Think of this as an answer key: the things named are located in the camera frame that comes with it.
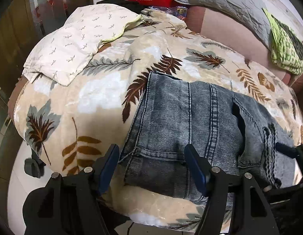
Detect pink-brown bed sheet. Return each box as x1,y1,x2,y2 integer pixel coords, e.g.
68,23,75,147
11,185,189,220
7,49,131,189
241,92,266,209
185,6,291,85

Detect dark grey folded garment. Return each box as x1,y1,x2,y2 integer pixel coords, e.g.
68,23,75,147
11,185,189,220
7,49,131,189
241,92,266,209
272,16,303,61

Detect grey quilted pillow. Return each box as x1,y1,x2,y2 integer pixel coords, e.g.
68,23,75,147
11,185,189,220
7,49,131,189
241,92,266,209
174,0,271,49

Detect green patterned folded cloth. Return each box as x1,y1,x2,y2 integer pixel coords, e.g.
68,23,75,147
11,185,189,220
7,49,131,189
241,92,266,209
262,7,303,76

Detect white twig-print pillow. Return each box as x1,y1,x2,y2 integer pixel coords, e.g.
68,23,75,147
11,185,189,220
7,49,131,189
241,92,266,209
22,4,143,86

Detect cream leaf-print blanket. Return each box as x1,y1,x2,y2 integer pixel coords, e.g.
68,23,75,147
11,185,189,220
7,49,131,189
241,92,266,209
13,10,303,231

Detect grey-blue denim pants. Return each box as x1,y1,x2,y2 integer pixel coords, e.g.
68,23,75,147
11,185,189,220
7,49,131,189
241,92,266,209
120,72,295,205

